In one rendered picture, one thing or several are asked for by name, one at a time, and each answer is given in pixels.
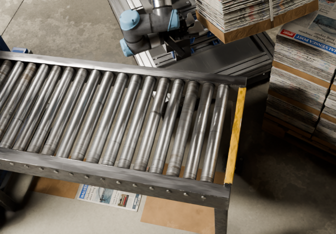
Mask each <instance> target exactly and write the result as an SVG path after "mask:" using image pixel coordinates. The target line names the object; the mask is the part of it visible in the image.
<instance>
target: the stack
mask: <svg viewBox="0 0 336 234"><path fill-rule="evenodd" d="M273 60H274V61H276V62H278V63H281V64H283V65H286V66H288V67H291V68H293V69H296V70H298V71H301V72H303V73H306V74H308V75H311V76H313V77H316V78H318V79H321V80H323V81H325V82H328V83H330V84H331V85H332V83H331V82H332V80H333V79H334V80H333V85H336V0H318V10H316V11H314V12H311V13H309V14H306V15H304V16H302V17H299V18H297V19H294V20H292V21H290V22H287V23H285V24H284V25H283V26H282V27H281V29H280V30H279V32H278V33H277V35H276V41H275V49H274V56H273ZM270 76H271V77H270V81H269V90H271V91H273V92H276V93H278V94H281V95H283V96H285V97H288V98H290V99H293V100H295V101H297V102H300V103H302V104H304V105H307V106H309V107H311V108H313V109H316V110H318V111H320V112H321V110H322V108H323V107H324V105H325V107H324V109H323V111H322V113H323V114H326V115H328V116H330V117H333V118H335V119H336V91H333V90H331V89H330V88H331V85H330V87H329V89H328V88H325V87H323V86H321V85H318V84H316V83H313V82H311V81H308V80H306V79H304V78H301V77H299V76H296V75H294V74H291V73H289V72H287V71H284V70H282V69H279V68H277V67H275V66H272V68H271V75H270ZM334 77H335V78H334ZM267 97H268V98H267V100H266V105H267V106H266V111H265V113H266V114H268V115H271V116H273V117H275V118H277V119H279V120H281V121H283V122H286V123H288V124H290V125H292V126H294V127H296V128H298V129H300V130H302V131H304V132H306V133H308V134H310V135H312V133H313V136H314V137H317V138H319V139H321V140H323V141H326V142H328V143H330V144H332V145H334V146H336V124H335V123H333V122H331V121H328V120H326V119H324V118H322V117H320V115H321V114H320V115H319V116H318V115H316V114H314V113H311V112H309V111H307V110H304V109H302V108H300V107H297V106H295V105H293V104H290V103H288V102H286V101H284V100H281V99H279V98H277V97H274V96H272V95H270V94H268V96H267ZM261 129H262V130H264V131H266V132H268V133H270V134H272V135H274V136H276V137H278V138H280V139H282V140H284V141H286V142H288V143H290V144H292V145H294V146H296V147H299V148H301V149H303V150H305V151H307V152H309V153H311V154H313V155H315V156H317V157H319V158H321V159H323V160H325V161H327V162H329V163H331V164H333V165H335V166H336V159H335V158H333V157H331V156H329V155H327V154H325V153H322V152H320V151H318V150H316V149H314V148H312V147H310V146H308V145H306V144H304V143H302V142H300V141H298V140H296V139H293V138H291V137H289V136H287V135H286V133H288V134H290V135H293V136H295V137H297V138H299V139H301V140H303V141H305V142H307V143H309V144H311V145H313V146H316V147H318V148H320V149H322V150H324V151H326V152H328V153H330V154H332V155H334V156H336V150H334V149H332V148H329V147H327V146H325V145H323V144H321V143H319V142H316V141H314V140H312V138H308V137H306V136H304V135H302V134H300V133H298V132H296V131H294V130H292V129H290V128H287V127H285V126H283V125H281V124H279V123H277V122H275V121H273V120H271V119H269V118H267V117H265V116H264V117H263V122H262V127H261Z"/></svg>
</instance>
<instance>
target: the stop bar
mask: <svg viewBox="0 0 336 234"><path fill-rule="evenodd" d="M246 90H247V88H246V87H239V90H238V97H237V103H236V109H235V116H234V122H233V128H232V134H231V141H230V147H229V153H228V160H227V166H226V172H225V178H224V185H225V186H230V187H231V186H233V179H234V172H235V169H236V167H235V165H236V159H237V152H238V145H239V138H240V131H241V124H242V118H243V111H244V104H245V102H246V101H245V97H246Z"/></svg>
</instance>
